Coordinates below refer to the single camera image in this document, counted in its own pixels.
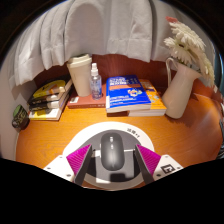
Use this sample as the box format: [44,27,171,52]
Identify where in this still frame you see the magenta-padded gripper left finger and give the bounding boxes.
[43,143,95,186]

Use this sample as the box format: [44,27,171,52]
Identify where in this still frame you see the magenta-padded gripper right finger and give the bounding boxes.
[134,143,184,185]

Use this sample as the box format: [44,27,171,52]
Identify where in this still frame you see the black computer mouse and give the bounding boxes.
[100,132,126,171]

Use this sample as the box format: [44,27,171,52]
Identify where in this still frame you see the white and grey mouse pad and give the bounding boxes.
[62,121,155,191]

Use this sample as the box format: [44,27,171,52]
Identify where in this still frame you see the yellow and white book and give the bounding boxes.
[28,96,68,122]

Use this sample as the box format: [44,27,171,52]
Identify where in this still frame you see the dark green can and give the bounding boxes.
[11,104,31,131]

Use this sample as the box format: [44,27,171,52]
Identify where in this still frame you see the orange-yellow book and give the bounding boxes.
[128,78,168,117]

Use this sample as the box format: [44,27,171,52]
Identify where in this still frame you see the red-brown book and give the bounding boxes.
[66,83,108,110]

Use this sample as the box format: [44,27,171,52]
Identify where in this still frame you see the white ceramic vase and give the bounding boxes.
[161,57,203,120]

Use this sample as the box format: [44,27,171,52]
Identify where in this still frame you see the yellow and black book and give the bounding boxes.
[32,78,73,100]

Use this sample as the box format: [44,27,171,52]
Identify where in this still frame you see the blue book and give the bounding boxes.
[105,74,152,114]

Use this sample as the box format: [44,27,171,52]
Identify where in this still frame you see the clear spray bottle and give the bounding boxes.
[89,62,104,101]

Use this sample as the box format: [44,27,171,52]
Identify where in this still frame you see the cream lidded tumbler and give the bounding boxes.
[66,53,93,98]

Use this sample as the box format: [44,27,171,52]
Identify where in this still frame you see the white flower bouquet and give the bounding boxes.
[163,16,216,88]

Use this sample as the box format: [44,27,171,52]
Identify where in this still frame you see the white curtain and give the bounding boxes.
[8,0,214,91]

